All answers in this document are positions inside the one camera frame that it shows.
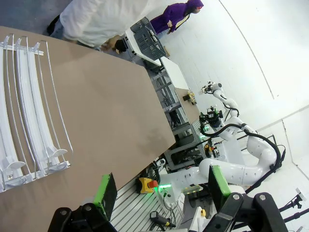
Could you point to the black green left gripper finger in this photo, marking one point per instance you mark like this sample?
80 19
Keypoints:
107 193

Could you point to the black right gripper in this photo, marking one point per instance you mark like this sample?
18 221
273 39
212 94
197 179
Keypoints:
211 118

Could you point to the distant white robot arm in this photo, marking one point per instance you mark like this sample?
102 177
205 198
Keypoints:
229 102

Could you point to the white Franka left arm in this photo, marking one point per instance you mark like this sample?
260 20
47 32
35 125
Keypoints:
231 172

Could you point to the white Franka right arm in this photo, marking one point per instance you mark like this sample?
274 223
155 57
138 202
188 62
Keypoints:
229 135

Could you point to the clear white can dispenser rack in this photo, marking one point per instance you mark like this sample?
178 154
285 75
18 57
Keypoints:
26 96

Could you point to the person bare hand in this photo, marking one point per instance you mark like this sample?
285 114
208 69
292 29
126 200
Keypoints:
108 45

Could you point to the white box with yellow part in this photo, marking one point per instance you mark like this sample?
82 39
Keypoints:
199 217

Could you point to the yellow emergency stop button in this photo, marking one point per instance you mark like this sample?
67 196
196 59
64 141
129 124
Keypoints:
146 184
209 148

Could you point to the black tripod stand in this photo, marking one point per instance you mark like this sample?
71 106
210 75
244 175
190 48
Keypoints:
295 205

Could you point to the small brown table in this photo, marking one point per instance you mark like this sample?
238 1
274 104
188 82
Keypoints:
187 108

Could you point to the white table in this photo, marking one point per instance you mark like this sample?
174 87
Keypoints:
173 72

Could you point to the grey plastic crate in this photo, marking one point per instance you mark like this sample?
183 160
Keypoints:
147 41

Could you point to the person in purple hoodie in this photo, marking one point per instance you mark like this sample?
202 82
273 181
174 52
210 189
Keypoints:
173 17

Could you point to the person in white shirt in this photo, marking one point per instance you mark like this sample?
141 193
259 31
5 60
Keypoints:
101 17

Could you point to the aluminium slotted base plate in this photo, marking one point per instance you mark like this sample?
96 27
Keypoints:
135 205

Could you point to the aluminium table frame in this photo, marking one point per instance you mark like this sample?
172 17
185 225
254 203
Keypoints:
169 101

